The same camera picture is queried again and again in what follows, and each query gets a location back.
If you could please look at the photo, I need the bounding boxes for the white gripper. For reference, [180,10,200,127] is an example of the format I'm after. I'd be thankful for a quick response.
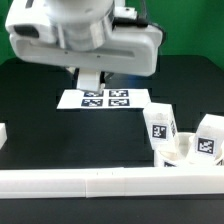
[9,25,163,76]

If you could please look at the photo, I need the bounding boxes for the white marker base sheet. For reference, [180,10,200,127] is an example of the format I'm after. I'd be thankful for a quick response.
[57,89,151,109]

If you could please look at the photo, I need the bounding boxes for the white left fence block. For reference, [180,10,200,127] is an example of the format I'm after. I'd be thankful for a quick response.
[0,123,7,150]

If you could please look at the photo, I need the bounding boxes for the white front fence bar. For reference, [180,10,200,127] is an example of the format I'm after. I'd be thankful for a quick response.
[0,166,224,199]

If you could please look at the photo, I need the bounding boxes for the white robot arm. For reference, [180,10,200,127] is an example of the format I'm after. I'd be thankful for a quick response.
[5,0,163,76]

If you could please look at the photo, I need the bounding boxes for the white round stool seat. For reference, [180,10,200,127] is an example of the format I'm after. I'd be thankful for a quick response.
[154,132,224,167]

